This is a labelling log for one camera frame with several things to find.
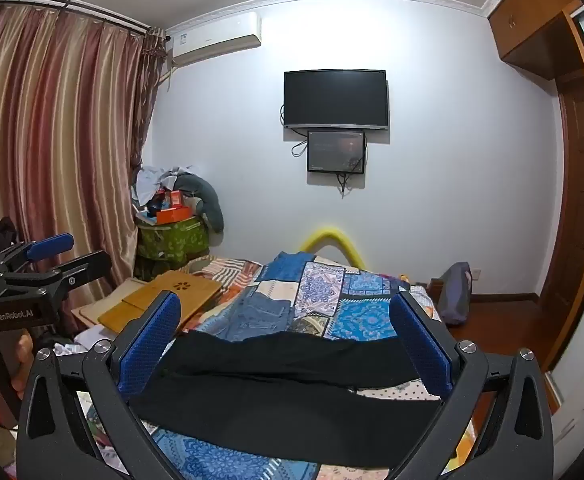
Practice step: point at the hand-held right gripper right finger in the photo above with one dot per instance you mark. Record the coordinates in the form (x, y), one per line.
(419, 340)

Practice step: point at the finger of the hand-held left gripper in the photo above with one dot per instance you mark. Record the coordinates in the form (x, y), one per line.
(86, 265)
(51, 245)

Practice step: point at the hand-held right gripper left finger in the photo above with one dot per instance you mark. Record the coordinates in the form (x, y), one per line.
(151, 335)

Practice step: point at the black pants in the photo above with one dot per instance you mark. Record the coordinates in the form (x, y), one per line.
(272, 385)

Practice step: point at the person's left hand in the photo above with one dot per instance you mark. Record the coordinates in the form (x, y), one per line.
(24, 355)

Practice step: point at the light wooden board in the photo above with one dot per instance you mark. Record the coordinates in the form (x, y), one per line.
(116, 292)

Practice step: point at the bamboo lap desk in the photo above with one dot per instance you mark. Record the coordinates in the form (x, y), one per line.
(171, 290)

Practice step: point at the purple backpack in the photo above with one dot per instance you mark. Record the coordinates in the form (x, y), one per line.
(454, 292)

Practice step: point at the patchwork bedspread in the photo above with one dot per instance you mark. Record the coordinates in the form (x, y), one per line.
(367, 310)

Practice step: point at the white cloth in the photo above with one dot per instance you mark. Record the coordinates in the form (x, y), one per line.
(71, 347)

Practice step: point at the green storage box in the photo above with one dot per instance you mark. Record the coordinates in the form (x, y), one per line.
(171, 240)

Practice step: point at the orange box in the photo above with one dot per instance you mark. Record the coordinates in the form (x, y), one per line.
(171, 216)

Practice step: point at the blue denim jeans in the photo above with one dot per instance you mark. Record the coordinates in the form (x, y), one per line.
(252, 315)

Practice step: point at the pale blue cloth pile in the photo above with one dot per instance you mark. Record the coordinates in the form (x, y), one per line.
(146, 180)

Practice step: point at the striped pink curtain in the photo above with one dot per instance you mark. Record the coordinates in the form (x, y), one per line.
(61, 135)

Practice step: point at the orange yellow bed sheet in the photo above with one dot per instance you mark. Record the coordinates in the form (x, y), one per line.
(464, 442)

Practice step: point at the grey plush toy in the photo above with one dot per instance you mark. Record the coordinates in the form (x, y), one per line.
(206, 195)

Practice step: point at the yellow foam tube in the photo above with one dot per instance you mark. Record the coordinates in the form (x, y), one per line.
(322, 235)

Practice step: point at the wooden wardrobe cabinet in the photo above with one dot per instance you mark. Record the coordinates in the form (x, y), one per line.
(572, 210)

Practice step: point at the curtain rod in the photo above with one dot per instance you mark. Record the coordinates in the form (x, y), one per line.
(71, 10)

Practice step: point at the white air conditioner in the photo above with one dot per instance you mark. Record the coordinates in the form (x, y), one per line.
(211, 37)

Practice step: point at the wooden overhead cabinet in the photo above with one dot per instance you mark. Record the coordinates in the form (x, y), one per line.
(532, 20)

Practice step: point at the wooden bed frame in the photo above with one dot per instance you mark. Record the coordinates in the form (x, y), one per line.
(434, 290)

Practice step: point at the small wall screen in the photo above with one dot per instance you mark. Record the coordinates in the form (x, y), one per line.
(334, 152)

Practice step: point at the black wall television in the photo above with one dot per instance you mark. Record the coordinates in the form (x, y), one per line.
(336, 97)

